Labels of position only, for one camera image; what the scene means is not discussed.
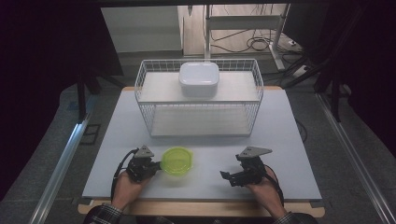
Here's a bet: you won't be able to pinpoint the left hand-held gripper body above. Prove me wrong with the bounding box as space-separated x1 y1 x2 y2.
125 144 158 184

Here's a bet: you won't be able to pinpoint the white cabinet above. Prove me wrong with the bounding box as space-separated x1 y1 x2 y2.
100 6 184 54

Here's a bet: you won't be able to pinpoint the white power strip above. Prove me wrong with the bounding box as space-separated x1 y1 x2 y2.
290 63 313 79

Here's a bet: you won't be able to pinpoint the black metal stand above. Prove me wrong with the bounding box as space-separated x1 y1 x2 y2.
75 60 127 123
281 52 345 123

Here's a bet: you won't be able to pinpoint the black floor cables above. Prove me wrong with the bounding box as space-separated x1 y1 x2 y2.
209 28 301 56

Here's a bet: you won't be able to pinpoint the green round plastic container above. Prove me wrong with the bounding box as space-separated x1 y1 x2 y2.
160 146 194 177

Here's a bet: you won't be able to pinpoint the white wire rack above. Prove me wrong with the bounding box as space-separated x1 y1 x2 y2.
134 58 265 139

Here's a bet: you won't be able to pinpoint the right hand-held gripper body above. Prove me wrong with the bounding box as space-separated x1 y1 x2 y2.
229 146 274 189

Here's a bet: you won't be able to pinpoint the thin black cable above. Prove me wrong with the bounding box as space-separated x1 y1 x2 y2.
295 119 309 145

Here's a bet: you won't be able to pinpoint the clear square plastic container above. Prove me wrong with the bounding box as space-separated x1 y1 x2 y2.
177 61 220 99

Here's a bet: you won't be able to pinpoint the person's right hand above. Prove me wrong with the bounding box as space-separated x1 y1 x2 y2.
245 169 288 219

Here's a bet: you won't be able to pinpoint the right hand-held gripper cable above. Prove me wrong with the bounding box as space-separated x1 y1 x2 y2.
263 163 286 207

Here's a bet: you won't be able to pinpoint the aluminium rail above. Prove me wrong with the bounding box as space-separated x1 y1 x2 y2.
29 112 92 224
315 92 396 224

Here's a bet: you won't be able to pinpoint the white metal desk frame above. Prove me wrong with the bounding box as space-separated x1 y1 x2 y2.
203 3 291 72

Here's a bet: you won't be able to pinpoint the person's left hand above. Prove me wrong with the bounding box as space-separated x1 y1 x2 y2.
110 170 151 212

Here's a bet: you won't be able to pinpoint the hand-held gripper cable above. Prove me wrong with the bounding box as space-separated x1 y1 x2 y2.
109 147 140 203
263 163 286 207

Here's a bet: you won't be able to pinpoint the left hand-held gripper cable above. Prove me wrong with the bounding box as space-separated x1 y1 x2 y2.
109 147 140 203

